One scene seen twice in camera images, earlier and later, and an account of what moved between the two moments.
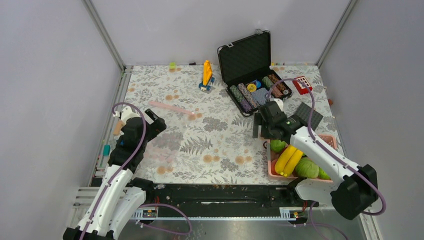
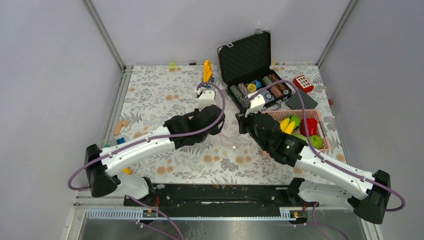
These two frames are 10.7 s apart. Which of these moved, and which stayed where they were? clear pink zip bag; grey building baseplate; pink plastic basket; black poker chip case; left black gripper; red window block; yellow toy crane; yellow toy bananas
Moved: yellow toy bananas; grey building baseplate; pink plastic basket; clear pink zip bag; left black gripper
Stayed: black poker chip case; yellow toy crane; red window block
